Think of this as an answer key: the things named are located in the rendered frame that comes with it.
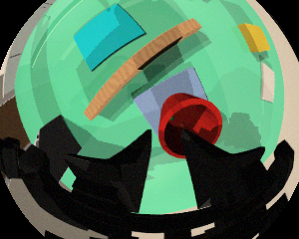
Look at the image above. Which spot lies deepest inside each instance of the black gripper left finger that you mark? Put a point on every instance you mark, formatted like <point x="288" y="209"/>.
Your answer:
<point x="126" y="171"/>

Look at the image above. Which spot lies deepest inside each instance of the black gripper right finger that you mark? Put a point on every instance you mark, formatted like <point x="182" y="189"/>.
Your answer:
<point x="210" y="167"/>

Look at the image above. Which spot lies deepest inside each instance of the yellow rectangular block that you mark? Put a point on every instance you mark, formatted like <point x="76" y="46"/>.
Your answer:
<point x="254" y="37"/>

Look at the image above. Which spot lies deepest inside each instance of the beige flat square tile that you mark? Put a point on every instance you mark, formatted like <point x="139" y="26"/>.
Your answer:
<point x="267" y="86"/>

